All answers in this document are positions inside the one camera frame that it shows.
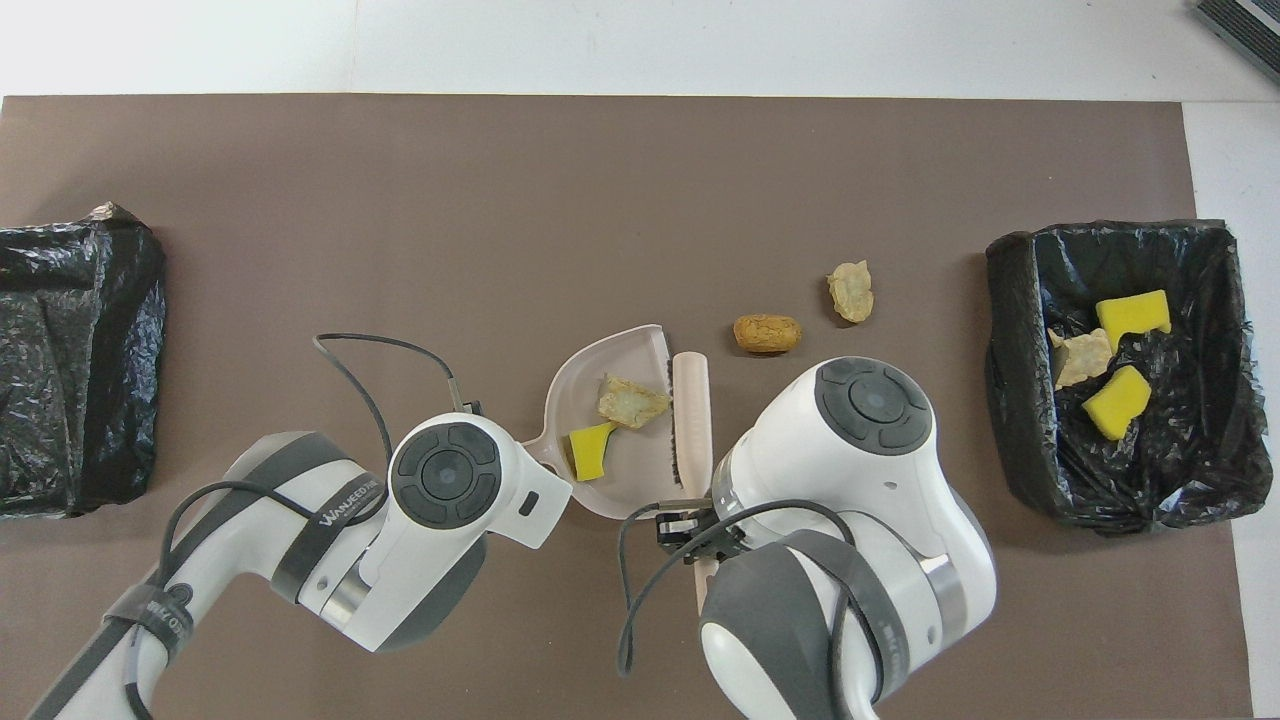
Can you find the brown table mat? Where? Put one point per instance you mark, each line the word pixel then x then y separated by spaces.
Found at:
pixel 400 200

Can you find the brown oval foam chunk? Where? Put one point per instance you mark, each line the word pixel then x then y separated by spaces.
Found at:
pixel 767 334

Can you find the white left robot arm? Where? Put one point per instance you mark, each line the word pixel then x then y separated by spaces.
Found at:
pixel 250 500

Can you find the small pale foam chunk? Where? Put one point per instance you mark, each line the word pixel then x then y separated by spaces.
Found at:
pixel 851 292

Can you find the large pale foam chunk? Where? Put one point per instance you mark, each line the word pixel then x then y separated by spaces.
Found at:
pixel 632 402

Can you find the notched yellow sponge piece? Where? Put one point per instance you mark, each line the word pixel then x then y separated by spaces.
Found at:
pixel 1135 312

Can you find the beige plastic dustpan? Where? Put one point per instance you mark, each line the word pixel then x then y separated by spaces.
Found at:
pixel 640 470

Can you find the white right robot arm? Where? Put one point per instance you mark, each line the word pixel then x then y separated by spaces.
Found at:
pixel 900 480

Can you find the beige hand brush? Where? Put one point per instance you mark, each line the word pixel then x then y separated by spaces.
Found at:
pixel 695 420

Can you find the orange striped foam piece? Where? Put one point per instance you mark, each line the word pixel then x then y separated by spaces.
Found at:
pixel 1082 358

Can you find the black bag lined bin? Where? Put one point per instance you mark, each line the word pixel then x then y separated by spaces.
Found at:
pixel 1020 400
pixel 100 400

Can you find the small yellow sponge wedge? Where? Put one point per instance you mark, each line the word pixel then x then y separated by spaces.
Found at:
pixel 590 455

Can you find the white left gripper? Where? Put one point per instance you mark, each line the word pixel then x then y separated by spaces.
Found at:
pixel 530 480

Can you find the green and yellow sponge piece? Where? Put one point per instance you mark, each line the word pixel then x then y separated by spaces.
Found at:
pixel 1118 402

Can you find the dark grey ribbed panel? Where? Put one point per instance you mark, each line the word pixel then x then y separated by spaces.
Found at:
pixel 1245 30

